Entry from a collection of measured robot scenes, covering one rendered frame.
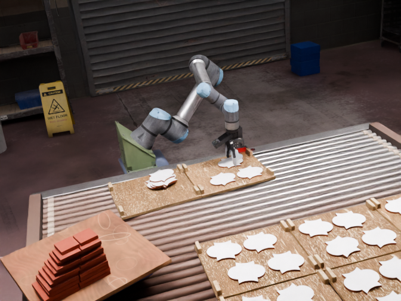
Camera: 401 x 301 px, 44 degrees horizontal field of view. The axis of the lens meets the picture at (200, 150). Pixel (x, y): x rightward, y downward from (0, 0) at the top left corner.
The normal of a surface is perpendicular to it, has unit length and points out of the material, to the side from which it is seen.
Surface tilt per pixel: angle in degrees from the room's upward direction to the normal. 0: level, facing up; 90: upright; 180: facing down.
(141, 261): 0
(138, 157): 90
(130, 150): 90
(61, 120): 78
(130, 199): 0
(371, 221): 0
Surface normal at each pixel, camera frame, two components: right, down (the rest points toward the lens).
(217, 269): -0.10, -0.90
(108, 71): 0.30, 0.26
